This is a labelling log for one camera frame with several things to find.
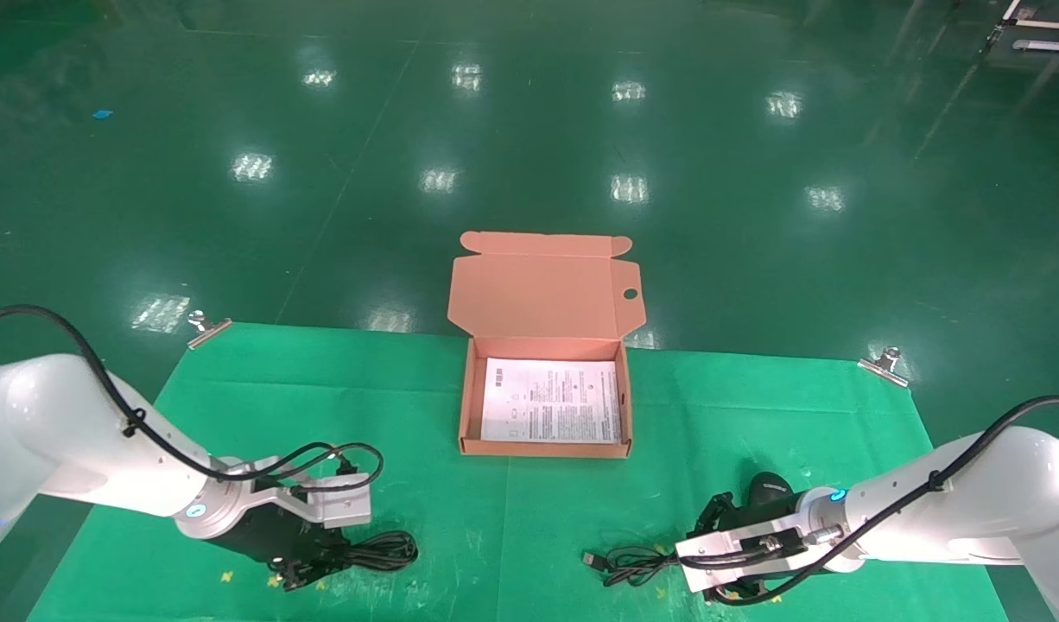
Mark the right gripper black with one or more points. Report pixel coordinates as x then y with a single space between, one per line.
776 511

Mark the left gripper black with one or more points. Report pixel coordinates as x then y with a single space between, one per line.
262 531

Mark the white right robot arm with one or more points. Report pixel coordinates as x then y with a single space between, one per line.
970 492

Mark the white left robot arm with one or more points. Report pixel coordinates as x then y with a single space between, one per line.
54 432

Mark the orange cardboard box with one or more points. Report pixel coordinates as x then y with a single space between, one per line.
538 294

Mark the green table mat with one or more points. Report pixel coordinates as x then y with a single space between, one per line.
495 518

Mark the white printed instruction sheet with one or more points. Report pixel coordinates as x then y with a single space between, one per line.
547 402

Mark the metal binder clip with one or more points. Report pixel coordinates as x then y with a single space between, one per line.
208 333
884 367

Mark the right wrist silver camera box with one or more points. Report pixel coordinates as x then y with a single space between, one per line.
728 549

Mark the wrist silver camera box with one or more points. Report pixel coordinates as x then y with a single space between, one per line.
728 549
339 510

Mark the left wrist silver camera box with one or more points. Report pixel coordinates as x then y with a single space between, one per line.
339 510

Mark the white metal frame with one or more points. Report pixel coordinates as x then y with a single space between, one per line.
1048 45

